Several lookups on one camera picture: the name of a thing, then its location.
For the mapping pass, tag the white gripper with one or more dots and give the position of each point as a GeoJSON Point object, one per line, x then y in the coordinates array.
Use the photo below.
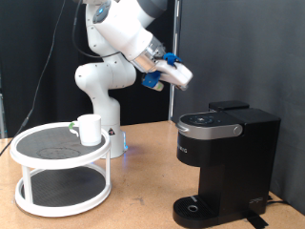
{"type": "Point", "coordinates": [176, 73]}

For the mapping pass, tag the black Keurig coffee machine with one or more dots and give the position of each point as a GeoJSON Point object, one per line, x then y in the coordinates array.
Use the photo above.
{"type": "Point", "coordinates": [238, 165]}

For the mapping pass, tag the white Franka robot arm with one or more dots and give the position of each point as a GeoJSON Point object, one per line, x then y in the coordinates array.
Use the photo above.
{"type": "Point", "coordinates": [95, 79]}

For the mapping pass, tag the silver vertical pole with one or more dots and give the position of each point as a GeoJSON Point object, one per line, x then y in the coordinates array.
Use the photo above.
{"type": "Point", "coordinates": [174, 105]}

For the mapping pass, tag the white two-tier turntable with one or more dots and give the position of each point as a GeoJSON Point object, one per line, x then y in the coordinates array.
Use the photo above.
{"type": "Point", "coordinates": [41, 143]}

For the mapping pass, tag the black tape strip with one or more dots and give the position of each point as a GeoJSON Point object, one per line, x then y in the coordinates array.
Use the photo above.
{"type": "Point", "coordinates": [256, 221]}

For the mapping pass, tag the blue mounted wrist camera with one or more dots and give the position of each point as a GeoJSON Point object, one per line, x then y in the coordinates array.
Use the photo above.
{"type": "Point", "coordinates": [152, 81]}

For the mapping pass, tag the grey metal frame post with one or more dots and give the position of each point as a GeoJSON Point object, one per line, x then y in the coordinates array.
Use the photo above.
{"type": "Point", "coordinates": [2, 120]}

